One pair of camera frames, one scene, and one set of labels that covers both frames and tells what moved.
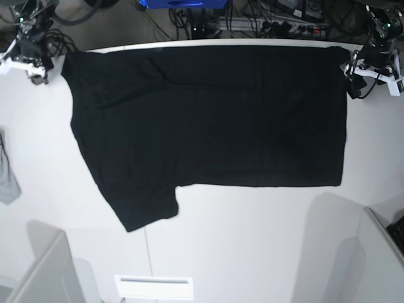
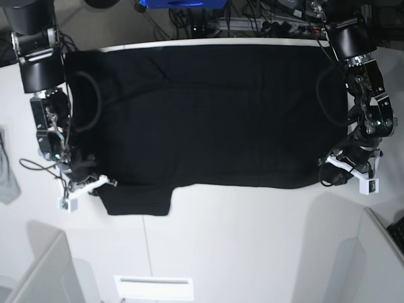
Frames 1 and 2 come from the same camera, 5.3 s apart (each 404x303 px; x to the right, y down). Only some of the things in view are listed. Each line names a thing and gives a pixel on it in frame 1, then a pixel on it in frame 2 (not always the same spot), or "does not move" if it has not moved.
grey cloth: [9, 186] does not move
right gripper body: [376, 59] to [348, 152]
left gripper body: [32, 57] to [82, 165]
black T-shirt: [148, 120] does not move
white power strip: [273, 26] does not move
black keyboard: [396, 232] does not move
